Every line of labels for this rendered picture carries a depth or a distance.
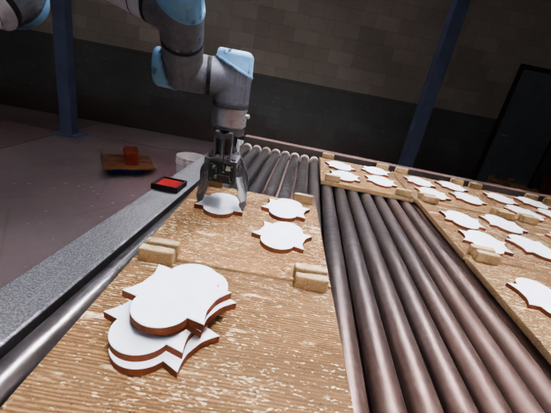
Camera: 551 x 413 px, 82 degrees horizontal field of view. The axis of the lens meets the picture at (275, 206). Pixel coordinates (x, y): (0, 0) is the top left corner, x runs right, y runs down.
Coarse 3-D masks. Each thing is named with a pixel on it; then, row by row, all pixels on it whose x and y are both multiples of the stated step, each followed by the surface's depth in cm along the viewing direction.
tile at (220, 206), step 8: (208, 200) 80; (216, 200) 81; (224, 200) 82; (232, 200) 83; (200, 208) 77; (208, 208) 76; (216, 208) 77; (224, 208) 77; (232, 208) 78; (216, 216) 74; (224, 216) 75
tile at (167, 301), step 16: (160, 272) 45; (176, 272) 45; (192, 272) 46; (208, 272) 47; (128, 288) 41; (144, 288) 41; (160, 288) 42; (176, 288) 42; (192, 288) 43; (208, 288) 43; (144, 304) 39; (160, 304) 39; (176, 304) 40; (192, 304) 40; (208, 304) 40; (144, 320) 36; (160, 320) 37; (176, 320) 37; (192, 320) 38
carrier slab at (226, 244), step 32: (192, 192) 86; (224, 192) 91; (192, 224) 70; (224, 224) 72; (256, 224) 75; (192, 256) 58; (224, 256) 60; (256, 256) 62; (288, 256) 64; (320, 256) 66
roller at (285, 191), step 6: (294, 156) 157; (294, 162) 145; (288, 168) 135; (294, 168) 137; (288, 174) 126; (294, 174) 131; (288, 180) 117; (282, 186) 112; (288, 186) 111; (282, 192) 105; (288, 192) 106; (288, 198) 101
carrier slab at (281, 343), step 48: (240, 288) 52; (288, 288) 54; (96, 336) 39; (240, 336) 43; (288, 336) 44; (336, 336) 46; (48, 384) 32; (96, 384) 33; (144, 384) 34; (192, 384) 35; (240, 384) 36; (288, 384) 37; (336, 384) 38
